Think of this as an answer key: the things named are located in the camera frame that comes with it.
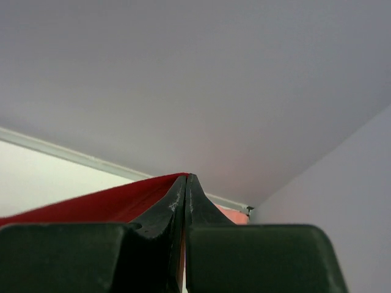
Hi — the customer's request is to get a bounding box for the pink folded t shirt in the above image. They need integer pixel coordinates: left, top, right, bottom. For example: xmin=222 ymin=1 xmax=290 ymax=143
xmin=216 ymin=205 xmax=249 ymax=225

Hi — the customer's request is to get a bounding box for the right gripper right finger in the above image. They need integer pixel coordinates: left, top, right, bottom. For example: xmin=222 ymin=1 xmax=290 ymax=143
xmin=185 ymin=174 xmax=348 ymax=293

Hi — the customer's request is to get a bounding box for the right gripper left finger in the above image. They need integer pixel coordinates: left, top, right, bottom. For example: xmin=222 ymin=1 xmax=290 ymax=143
xmin=1 ymin=177 xmax=187 ymax=292

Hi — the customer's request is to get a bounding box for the red t shirt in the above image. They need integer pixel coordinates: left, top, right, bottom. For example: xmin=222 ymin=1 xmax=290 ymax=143
xmin=1 ymin=173 xmax=189 ymax=226

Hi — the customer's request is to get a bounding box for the aluminium frame rail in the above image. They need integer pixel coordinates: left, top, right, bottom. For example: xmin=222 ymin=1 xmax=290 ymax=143
xmin=0 ymin=127 xmax=256 ymax=217

